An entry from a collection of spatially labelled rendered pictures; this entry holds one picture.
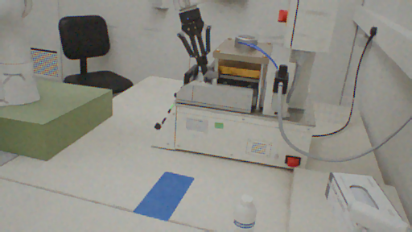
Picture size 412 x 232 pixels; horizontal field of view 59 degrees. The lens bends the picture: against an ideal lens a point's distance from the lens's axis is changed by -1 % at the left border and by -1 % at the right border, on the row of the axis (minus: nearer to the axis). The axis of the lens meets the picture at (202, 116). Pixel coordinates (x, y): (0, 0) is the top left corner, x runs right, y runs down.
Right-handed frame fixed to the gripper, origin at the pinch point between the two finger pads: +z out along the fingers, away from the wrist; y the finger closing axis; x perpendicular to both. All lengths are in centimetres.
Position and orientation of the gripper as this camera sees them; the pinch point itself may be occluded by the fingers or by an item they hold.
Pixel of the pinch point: (203, 65)
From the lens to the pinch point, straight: 134.7
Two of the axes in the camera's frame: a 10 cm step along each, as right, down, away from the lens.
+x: -2.2, 3.5, -9.1
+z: 2.6, 9.2, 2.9
